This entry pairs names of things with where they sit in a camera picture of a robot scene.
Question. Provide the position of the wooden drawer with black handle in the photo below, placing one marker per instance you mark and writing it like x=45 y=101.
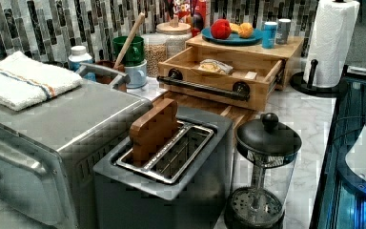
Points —
x=248 y=86

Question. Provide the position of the packaged food in drawer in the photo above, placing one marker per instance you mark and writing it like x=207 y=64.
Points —
x=215 y=66

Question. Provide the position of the wooden drawer cabinet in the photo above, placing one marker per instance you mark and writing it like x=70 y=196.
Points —
x=267 y=52

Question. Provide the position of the wooden toast slice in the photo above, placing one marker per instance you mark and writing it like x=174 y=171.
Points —
x=152 y=130

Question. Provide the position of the wooden cutting board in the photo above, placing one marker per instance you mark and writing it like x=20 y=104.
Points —
x=236 y=114

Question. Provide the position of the light blue mug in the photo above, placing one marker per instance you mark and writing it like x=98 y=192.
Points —
x=137 y=74

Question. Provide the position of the grey two-slot toaster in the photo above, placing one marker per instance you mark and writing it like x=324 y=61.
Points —
x=186 y=188

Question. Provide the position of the glass jar of grains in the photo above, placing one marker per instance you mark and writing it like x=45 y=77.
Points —
x=155 y=51

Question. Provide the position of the green mug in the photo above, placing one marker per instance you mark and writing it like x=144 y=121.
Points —
x=135 y=53

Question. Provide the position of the glass jar with wooden lid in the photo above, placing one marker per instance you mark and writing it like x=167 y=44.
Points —
x=177 y=33

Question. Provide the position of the red apple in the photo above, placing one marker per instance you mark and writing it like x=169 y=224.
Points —
x=221 y=29

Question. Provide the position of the black glass french press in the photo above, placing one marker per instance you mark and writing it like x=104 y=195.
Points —
x=264 y=161

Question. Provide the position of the red cereal box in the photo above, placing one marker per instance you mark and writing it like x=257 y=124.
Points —
x=192 y=12

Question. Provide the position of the orange fruit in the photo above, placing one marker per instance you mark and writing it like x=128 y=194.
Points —
x=245 y=30

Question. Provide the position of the blue plate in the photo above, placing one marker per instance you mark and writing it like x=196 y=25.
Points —
x=234 y=39

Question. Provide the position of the black paper towel holder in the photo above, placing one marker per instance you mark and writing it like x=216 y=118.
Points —
x=308 y=87

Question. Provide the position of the blue can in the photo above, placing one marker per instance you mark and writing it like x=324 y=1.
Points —
x=268 y=38

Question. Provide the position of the white blue bottle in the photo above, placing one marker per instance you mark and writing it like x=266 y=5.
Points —
x=78 y=55

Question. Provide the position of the grey can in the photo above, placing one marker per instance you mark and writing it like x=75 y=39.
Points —
x=282 y=32

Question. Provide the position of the silver toaster oven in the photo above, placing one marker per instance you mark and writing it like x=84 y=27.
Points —
x=48 y=151

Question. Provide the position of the white striped folded towel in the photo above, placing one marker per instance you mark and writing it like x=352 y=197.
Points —
x=25 y=82

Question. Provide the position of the white paper towel roll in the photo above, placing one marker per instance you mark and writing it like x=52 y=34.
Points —
x=330 y=40

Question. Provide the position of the wooden utensil handle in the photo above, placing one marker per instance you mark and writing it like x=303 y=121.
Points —
x=139 y=20

